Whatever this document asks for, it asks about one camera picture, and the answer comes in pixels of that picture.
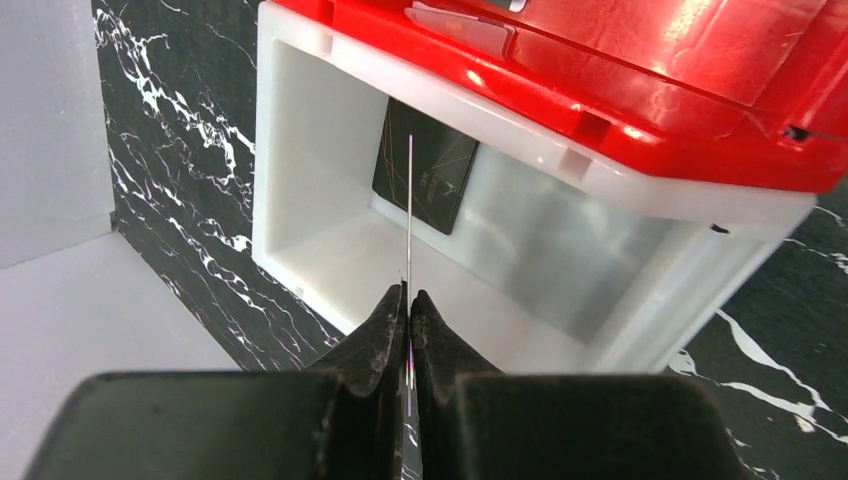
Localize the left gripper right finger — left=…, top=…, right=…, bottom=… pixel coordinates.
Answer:
left=411, top=291, right=746, bottom=479

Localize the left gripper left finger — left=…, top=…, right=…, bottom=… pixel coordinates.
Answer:
left=25, top=283, right=406, bottom=479

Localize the black card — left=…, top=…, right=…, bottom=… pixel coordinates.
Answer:
left=372, top=98, right=479, bottom=235

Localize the white silver card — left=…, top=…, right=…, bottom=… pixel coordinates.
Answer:
left=403, top=1, right=516, bottom=60

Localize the white plastic bin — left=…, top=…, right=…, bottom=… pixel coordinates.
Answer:
left=252, top=2, right=816, bottom=373

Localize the red plastic bin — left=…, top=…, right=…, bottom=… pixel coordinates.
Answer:
left=286, top=0, right=847, bottom=193

